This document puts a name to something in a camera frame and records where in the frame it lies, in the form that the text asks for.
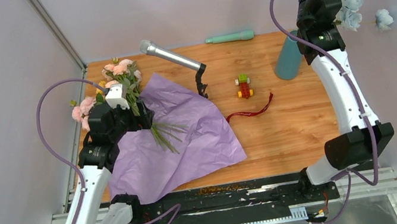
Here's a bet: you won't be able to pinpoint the toy brick car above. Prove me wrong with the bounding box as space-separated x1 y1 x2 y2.
235 74 254 99

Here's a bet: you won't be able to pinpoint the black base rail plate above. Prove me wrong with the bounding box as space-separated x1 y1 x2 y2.
120 172 340 224

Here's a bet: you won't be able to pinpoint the purple pink wrapping paper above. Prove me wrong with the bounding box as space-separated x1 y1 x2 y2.
108 73 247 204

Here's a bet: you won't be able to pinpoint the mint green toy microphone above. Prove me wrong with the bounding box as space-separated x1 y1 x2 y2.
205 30 254 44

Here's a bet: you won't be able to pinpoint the dark red printed ribbon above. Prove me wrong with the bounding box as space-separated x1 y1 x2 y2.
225 93 274 122

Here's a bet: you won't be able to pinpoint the black microphone tripod stand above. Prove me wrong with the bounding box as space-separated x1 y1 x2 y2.
195 63 208 99

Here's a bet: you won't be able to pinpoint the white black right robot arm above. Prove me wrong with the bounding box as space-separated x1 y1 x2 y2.
269 0 394 201

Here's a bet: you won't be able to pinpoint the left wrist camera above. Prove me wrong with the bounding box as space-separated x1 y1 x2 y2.
105 83 130 110

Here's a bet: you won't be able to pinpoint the silver microphone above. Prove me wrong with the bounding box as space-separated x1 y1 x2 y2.
140 40 206 72

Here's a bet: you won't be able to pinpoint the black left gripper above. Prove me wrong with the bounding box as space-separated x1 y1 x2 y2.
105 96 158 143

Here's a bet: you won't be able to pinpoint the light blue artificial flowers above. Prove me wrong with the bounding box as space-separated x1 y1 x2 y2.
335 0 395 32

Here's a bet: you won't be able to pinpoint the teal cylindrical vase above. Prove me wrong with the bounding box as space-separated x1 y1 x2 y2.
274 36 302 80

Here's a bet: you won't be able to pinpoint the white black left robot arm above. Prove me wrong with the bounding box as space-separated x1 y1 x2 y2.
65 99 154 224

